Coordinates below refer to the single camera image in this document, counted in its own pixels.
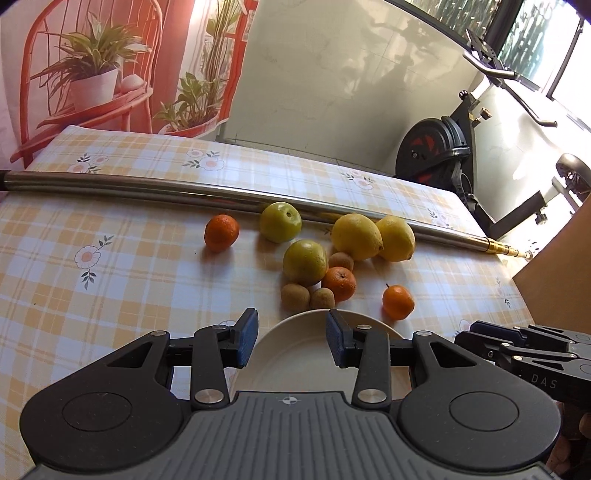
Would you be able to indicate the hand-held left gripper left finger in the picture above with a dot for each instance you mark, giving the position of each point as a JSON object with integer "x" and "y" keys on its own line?
{"x": 244, "y": 339}

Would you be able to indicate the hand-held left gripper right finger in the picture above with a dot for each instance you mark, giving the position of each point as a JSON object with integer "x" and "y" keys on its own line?
{"x": 334, "y": 341}

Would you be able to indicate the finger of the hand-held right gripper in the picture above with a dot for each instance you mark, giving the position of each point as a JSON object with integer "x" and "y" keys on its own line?
{"x": 491, "y": 331}
{"x": 480, "y": 344}

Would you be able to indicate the white shallow bowl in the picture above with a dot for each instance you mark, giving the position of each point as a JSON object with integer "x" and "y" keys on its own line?
{"x": 295, "y": 350}

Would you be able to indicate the small brown kiwi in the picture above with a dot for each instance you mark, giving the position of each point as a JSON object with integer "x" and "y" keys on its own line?
{"x": 322, "y": 298}
{"x": 295, "y": 297}
{"x": 341, "y": 261}

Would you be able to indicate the orange mandarin with stem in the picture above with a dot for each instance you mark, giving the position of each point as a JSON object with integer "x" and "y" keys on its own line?
{"x": 398, "y": 301}

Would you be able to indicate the yellow lemon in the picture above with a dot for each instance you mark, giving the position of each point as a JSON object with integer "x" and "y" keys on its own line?
{"x": 357, "y": 237}
{"x": 398, "y": 239}

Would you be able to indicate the green apple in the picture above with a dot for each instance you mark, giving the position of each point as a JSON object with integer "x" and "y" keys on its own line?
{"x": 280, "y": 222}

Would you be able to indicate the person's right hand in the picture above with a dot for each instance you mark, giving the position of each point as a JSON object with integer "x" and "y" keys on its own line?
{"x": 577, "y": 443}

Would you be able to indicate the brown cardboard box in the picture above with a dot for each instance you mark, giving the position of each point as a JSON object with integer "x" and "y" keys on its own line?
{"x": 563, "y": 277}

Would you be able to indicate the plaid floral tablecloth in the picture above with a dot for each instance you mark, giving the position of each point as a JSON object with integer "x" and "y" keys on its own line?
{"x": 115, "y": 300}

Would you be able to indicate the long metal pole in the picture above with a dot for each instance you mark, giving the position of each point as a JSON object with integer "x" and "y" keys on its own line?
{"x": 138, "y": 184}

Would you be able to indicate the black exercise bike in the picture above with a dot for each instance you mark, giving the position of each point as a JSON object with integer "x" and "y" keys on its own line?
{"x": 429, "y": 152}

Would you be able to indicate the printed plant curtain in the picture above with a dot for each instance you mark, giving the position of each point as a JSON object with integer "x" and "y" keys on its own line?
{"x": 92, "y": 69}

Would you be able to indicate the window with dark frame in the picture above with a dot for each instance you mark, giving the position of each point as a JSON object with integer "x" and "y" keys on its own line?
{"x": 531, "y": 37}

